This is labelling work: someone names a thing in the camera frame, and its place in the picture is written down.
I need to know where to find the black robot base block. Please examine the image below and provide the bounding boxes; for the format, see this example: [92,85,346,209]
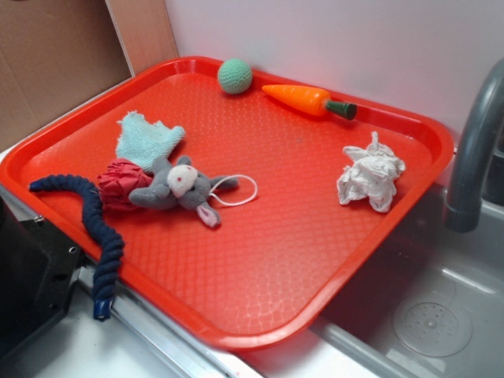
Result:
[1,201,81,361]

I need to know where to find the crumpled white paper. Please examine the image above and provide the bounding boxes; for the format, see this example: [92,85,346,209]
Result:
[336,132,406,213]

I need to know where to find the crumpled red paper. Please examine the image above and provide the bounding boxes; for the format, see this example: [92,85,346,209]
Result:
[98,158,153,211]

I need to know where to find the red plastic tray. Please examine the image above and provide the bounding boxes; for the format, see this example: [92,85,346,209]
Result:
[1,57,454,350]

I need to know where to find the grey plush mouse toy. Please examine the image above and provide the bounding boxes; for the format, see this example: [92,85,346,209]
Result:
[128,156,258,228]

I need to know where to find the orange plastic toy carrot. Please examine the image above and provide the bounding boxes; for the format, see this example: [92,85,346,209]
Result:
[261,84,358,120]

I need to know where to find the green knitted ball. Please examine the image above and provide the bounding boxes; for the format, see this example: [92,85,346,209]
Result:
[217,58,253,95]

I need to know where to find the light blue cloth rag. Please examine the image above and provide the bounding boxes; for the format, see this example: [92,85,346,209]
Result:
[115,111,186,173]

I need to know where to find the grey toy faucet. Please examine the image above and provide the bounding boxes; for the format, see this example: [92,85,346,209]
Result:
[443,60,503,232]

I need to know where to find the grey toy sink basin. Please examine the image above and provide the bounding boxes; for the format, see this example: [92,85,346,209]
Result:
[310,184,504,378]

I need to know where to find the brown cardboard panel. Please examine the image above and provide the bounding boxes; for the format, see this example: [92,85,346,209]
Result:
[1,1,178,150]

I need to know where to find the navy blue twisted rope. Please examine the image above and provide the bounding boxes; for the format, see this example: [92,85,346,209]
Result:
[28,174,126,322]

